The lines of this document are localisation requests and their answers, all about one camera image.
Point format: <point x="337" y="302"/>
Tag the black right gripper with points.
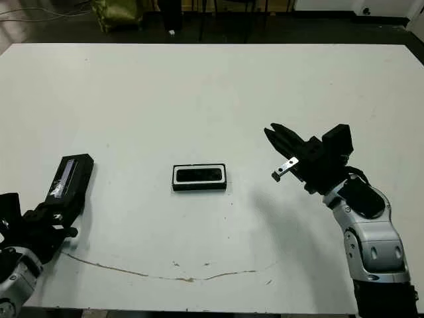
<point x="321" y="172"/>

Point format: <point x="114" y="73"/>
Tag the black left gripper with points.
<point x="36" y="235"/>

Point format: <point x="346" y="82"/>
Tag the black box lid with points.
<point x="79" y="175"/>

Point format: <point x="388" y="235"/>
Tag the slim black camera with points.
<point x="198" y="175"/>

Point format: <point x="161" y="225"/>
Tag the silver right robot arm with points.
<point x="374" y="251"/>

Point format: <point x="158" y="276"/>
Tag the black box with white insert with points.
<point x="198" y="187"/>

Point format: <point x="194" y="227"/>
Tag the black metal chair legs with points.
<point x="201" y="23"/>

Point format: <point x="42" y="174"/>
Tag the white cabinet with black knob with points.
<point x="384" y="10"/>

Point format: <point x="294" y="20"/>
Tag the olive green bag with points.
<point x="117" y="15"/>

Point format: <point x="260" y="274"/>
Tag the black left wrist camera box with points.
<point x="10" y="208"/>

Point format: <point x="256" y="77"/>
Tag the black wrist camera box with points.
<point x="10" y="208"/>
<point x="338" y="140"/>

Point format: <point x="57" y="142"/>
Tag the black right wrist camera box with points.
<point x="338" y="140"/>

